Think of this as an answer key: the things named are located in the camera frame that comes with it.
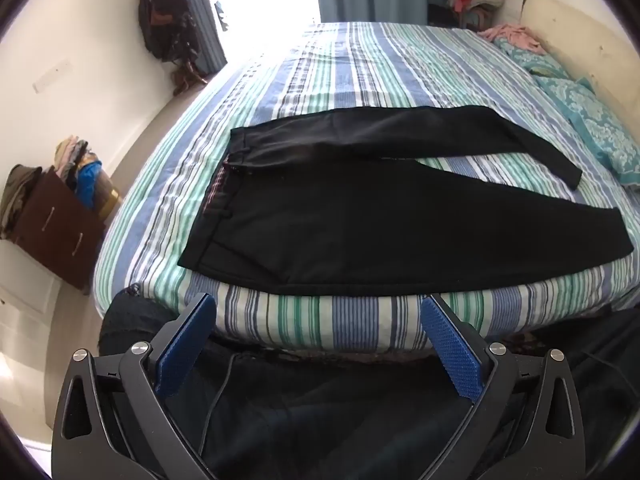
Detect pink cloth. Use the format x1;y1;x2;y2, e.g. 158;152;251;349
477;24;548;56

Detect cream headboard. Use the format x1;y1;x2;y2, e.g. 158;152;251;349
517;0;640;126

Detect olive cloth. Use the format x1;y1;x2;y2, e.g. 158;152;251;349
0;164;43;241

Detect narrow blue curtain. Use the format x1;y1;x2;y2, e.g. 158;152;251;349
187;0;228;73

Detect large teal patterned pillow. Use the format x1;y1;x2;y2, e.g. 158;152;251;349
537;77;640;188

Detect bed with striped sheet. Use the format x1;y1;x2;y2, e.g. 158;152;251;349
92;21;640;356

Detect pile of folded clothes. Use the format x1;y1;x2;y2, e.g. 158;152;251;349
54;135;123;221

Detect brown drawer cabinet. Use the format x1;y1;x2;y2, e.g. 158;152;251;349
12;170;108;291

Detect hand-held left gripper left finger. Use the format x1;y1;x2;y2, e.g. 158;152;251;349
51;292;218;480

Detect black pants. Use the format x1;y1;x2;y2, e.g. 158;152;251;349
178;106;633;297

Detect white cabinet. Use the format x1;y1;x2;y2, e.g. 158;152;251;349
0;240;63;341

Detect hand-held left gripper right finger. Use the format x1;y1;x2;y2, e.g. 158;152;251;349
419;294;587;480

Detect small teal patterned pillow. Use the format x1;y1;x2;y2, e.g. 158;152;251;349
495;40;571;78

